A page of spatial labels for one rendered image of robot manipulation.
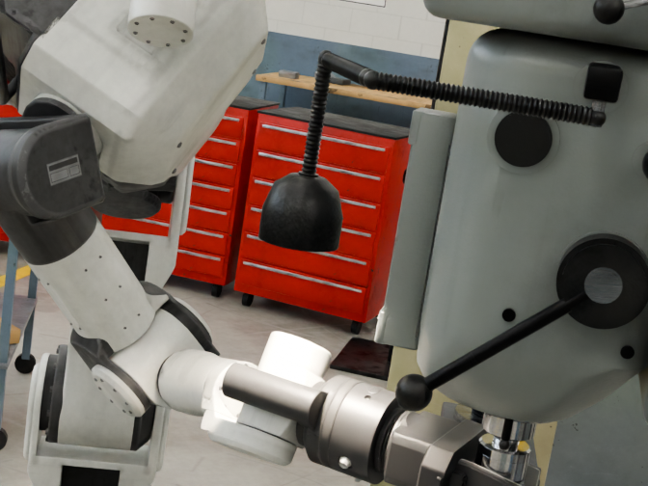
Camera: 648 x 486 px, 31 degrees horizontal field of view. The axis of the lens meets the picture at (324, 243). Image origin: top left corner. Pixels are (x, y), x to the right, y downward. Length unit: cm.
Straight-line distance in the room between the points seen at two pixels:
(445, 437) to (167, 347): 40
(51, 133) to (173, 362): 29
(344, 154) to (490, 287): 472
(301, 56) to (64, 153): 913
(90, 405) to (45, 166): 55
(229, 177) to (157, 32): 473
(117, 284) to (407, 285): 40
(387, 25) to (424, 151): 917
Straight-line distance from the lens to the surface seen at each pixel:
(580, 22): 89
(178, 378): 129
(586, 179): 92
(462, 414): 153
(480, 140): 93
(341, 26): 1025
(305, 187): 101
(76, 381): 167
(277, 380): 110
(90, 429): 170
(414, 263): 102
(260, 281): 590
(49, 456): 174
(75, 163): 124
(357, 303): 573
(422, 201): 101
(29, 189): 119
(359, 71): 87
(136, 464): 174
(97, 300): 130
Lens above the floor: 164
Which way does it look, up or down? 12 degrees down
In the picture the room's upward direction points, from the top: 9 degrees clockwise
